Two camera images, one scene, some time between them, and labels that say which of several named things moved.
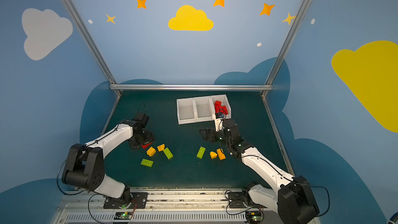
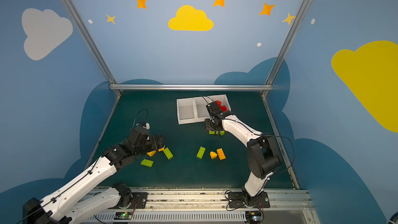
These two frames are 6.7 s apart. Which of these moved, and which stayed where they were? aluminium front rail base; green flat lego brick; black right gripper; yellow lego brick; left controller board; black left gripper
Moved: black left gripper; black right gripper
Stayed: green flat lego brick; yellow lego brick; aluminium front rail base; left controller board
